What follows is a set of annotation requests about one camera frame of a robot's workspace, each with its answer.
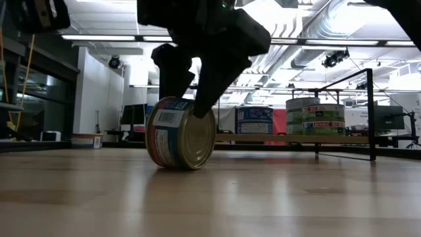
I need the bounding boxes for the orange partition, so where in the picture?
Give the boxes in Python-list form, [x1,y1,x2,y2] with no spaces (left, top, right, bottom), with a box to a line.
[272,108,287,145]

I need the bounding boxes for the white box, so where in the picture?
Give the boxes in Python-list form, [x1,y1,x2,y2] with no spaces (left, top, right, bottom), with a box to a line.
[39,130,62,142]

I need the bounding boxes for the black beam with light strips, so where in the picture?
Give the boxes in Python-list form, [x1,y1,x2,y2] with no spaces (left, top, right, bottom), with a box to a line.
[61,32,421,47]

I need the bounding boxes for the black tripod stand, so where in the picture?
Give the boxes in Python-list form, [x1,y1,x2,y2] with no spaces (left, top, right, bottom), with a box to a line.
[405,110,421,151]

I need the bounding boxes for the yellow tag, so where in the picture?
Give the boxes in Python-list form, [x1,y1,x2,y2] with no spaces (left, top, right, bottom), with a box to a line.
[34,0,55,27]

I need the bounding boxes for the white cloth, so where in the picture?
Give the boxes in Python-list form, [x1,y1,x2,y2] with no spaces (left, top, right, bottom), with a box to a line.
[215,107,237,134]

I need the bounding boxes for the black ceiling camera cluster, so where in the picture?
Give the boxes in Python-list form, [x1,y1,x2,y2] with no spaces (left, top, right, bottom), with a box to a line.
[321,48,351,69]

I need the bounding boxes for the grey side desk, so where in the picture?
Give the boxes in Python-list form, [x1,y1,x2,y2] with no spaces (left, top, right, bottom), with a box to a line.
[0,101,24,112]

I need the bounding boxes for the yellow cable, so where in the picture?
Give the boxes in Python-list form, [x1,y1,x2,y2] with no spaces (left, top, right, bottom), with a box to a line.
[0,28,37,134]

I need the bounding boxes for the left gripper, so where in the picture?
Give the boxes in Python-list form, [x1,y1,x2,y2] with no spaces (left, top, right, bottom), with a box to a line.
[8,0,71,34]

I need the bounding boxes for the black background monitor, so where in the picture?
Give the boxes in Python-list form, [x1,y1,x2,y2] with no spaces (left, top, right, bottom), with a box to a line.
[120,103,148,126]
[374,105,406,131]

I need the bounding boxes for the large round ventilation duct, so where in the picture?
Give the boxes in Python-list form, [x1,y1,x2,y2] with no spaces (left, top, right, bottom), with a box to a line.
[289,0,366,70]

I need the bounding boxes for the wooden shelf black metal legs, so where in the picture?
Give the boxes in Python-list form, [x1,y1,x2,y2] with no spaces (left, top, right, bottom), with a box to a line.
[215,68,378,162]

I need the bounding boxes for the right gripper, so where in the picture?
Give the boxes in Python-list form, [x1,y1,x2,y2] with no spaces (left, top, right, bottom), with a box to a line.
[151,8,271,119]

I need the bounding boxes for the black aluminium table frame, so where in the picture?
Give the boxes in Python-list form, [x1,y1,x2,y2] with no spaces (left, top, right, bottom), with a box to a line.
[0,140,421,161]

